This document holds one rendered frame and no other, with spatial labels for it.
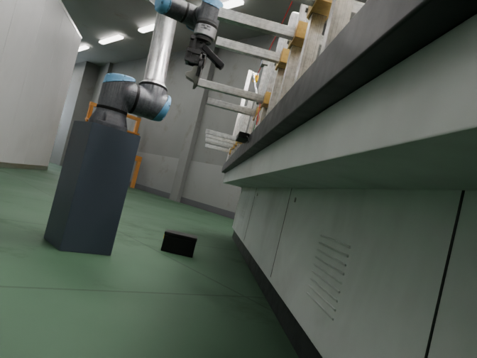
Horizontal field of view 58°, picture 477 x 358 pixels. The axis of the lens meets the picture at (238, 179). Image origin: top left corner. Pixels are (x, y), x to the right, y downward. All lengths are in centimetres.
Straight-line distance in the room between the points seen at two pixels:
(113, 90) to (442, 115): 192
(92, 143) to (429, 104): 180
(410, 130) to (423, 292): 38
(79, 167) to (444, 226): 167
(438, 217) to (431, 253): 6
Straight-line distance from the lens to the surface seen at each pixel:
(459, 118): 37
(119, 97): 220
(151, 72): 232
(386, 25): 48
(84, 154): 209
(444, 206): 76
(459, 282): 69
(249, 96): 182
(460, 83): 39
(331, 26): 89
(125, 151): 216
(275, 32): 136
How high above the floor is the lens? 43
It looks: 2 degrees up
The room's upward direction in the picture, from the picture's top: 14 degrees clockwise
